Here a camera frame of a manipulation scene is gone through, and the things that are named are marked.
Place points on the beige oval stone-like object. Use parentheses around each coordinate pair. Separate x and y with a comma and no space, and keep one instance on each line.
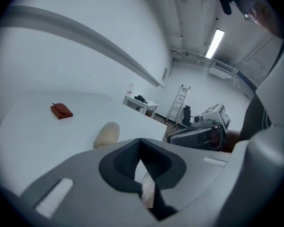
(107,133)

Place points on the large white table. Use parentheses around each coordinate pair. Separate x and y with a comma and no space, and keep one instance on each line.
(49,138)

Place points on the person's face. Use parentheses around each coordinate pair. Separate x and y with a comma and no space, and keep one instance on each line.
(267,15)

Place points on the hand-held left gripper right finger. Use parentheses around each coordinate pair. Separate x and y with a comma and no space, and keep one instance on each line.
(194,171)

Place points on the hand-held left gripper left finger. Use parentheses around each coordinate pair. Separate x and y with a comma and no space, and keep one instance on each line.
(80,181)

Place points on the black object on table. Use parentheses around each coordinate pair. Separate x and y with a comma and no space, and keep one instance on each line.
(140,98)

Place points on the small white table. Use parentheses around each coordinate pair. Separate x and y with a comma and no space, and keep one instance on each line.
(144,105)

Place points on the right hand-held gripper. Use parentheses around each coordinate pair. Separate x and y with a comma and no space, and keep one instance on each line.
(217,119)

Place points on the ceiling tube light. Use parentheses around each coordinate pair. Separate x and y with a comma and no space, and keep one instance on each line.
(215,42)

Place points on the white ladder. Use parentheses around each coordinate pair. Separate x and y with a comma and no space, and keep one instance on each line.
(180,104)

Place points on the black office chair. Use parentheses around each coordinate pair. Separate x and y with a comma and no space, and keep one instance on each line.
(187,116)

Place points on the wall sign plate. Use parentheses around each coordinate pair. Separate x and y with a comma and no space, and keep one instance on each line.
(164,74)

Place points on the brown leather wallet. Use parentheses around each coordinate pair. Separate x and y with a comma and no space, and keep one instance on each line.
(61,111)

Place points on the white air conditioner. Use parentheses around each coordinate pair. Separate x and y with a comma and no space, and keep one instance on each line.
(222,68)

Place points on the person's eyeglasses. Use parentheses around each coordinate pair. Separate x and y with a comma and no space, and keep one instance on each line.
(249,14)

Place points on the person's black shirt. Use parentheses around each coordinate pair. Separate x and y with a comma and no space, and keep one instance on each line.
(255,119)

